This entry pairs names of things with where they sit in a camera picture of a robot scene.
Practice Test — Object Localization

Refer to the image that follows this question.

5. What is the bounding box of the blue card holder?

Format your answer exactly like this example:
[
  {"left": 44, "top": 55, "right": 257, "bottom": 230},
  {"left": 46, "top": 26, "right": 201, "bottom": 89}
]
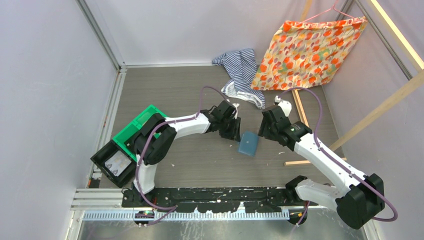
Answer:
[{"left": 237, "top": 131, "right": 259, "bottom": 157}]

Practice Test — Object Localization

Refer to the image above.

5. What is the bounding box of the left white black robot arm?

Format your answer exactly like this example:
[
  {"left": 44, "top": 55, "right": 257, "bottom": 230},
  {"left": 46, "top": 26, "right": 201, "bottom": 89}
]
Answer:
[{"left": 133, "top": 99, "right": 241, "bottom": 207}]

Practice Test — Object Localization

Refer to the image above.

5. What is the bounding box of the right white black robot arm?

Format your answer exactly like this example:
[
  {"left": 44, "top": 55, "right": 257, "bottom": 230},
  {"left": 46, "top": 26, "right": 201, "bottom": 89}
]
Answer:
[{"left": 258, "top": 105, "right": 386, "bottom": 230}]

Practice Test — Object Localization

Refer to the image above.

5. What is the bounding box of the blue white striped cloth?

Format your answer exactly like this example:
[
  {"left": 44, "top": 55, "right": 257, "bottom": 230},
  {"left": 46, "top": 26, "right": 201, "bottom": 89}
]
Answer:
[{"left": 211, "top": 48, "right": 266, "bottom": 109}]

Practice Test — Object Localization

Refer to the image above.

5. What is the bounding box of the orange floral cloth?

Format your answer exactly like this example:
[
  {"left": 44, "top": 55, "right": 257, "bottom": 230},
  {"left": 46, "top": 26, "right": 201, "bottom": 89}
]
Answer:
[{"left": 250, "top": 16, "right": 368, "bottom": 91}]

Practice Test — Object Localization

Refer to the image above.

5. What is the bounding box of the green plastic bin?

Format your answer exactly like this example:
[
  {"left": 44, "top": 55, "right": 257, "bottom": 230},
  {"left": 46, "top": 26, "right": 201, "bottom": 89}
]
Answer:
[{"left": 112, "top": 104, "right": 167, "bottom": 163}]

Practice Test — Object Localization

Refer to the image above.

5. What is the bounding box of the black plastic bin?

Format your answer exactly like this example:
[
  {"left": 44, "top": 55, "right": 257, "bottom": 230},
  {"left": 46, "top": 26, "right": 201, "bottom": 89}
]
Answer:
[{"left": 90, "top": 140, "right": 136, "bottom": 188}]

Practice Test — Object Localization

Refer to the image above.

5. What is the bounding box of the pink clothes hanger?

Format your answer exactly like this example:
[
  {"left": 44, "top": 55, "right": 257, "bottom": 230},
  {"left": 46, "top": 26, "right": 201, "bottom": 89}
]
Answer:
[{"left": 301, "top": 0, "right": 354, "bottom": 23}]

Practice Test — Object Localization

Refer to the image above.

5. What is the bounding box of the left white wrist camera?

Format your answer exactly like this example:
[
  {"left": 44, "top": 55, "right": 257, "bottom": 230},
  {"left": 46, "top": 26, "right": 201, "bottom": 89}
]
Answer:
[{"left": 232, "top": 103, "right": 240, "bottom": 119}]

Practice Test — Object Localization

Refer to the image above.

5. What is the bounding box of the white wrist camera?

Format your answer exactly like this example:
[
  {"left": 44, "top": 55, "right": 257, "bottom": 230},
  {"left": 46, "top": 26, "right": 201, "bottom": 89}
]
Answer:
[
  {"left": 232, "top": 103, "right": 240, "bottom": 119},
  {"left": 274, "top": 95, "right": 292, "bottom": 117}
]

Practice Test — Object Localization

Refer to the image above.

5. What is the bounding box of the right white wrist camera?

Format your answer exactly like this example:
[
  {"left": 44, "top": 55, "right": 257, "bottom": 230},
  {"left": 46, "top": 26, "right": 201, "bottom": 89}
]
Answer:
[{"left": 274, "top": 95, "right": 292, "bottom": 117}]

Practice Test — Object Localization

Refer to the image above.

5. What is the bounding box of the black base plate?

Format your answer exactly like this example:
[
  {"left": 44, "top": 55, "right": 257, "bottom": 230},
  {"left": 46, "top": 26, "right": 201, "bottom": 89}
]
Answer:
[{"left": 121, "top": 186, "right": 306, "bottom": 214}]

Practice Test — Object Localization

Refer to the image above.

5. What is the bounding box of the aluminium front rail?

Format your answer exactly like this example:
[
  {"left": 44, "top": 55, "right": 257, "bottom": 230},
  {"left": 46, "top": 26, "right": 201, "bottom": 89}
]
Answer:
[{"left": 71, "top": 188, "right": 303, "bottom": 224}]

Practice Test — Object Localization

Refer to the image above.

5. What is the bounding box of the wooden frame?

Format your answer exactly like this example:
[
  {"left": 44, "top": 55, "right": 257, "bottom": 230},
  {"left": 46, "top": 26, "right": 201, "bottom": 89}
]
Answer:
[{"left": 284, "top": 0, "right": 424, "bottom": 167}]

